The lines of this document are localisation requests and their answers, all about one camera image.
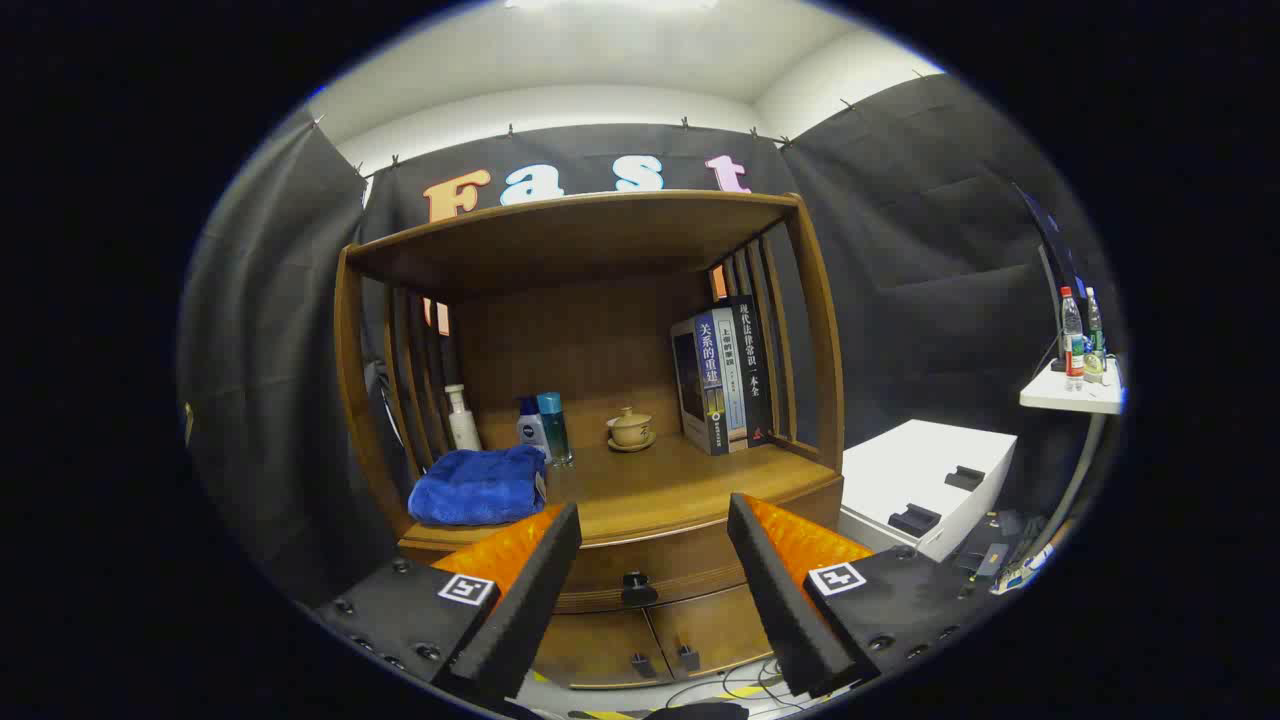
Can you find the wooden countertop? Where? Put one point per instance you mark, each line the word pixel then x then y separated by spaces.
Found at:
pixel 680 480

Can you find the white power strip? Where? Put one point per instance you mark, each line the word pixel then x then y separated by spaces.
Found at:
pixel 1020 575

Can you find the grey book blue spine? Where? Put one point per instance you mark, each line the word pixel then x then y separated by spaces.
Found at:
pixel 700 380

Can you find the black book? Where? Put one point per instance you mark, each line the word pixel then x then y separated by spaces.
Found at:
pixel 755 370

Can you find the beige saucer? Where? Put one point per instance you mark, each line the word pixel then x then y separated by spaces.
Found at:
pixel 632 447

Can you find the pale blue spine book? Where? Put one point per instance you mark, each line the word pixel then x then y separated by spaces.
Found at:
pixel 733 390

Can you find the white storage box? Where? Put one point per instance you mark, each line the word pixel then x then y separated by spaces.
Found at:
pixel 920 460

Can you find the white side table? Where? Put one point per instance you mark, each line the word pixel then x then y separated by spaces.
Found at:
pixel 1060 395

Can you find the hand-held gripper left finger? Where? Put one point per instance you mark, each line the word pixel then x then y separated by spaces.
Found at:
pixel 520 600

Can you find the beige lidded tea cup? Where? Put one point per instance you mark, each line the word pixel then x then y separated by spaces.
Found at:
pixel 630 428

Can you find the clear bottle red label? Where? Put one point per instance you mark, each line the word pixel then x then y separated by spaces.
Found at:
pixel 1073 345

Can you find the black computer tower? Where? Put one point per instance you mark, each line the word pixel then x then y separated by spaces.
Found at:
pixel 985 545

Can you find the white pump bottle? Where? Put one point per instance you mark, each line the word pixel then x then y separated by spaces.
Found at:
pixel 463 425

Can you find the green plastic bottle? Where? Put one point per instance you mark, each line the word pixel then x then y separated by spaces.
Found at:
pixel 1096 340

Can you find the white lotion bottle blue cap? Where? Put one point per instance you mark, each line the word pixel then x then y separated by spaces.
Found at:
pixel 530 432

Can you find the wooden cabinet door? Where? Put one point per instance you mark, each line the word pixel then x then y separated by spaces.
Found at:
pixel 590 645
pixel 720 625

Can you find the wooden cabinet frame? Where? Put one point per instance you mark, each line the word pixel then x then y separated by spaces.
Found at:
pixel 590 340

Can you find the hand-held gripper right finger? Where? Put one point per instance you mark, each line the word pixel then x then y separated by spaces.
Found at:
pixel 785 600

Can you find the blue folded towel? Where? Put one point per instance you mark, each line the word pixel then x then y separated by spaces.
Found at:
pixel 475 488

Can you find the blue glass bottle teal cap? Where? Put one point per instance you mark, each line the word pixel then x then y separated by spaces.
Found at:
pixel 556 430

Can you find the wooden drawer with black knob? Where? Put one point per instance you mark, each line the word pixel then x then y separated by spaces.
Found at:
pixel 680 560

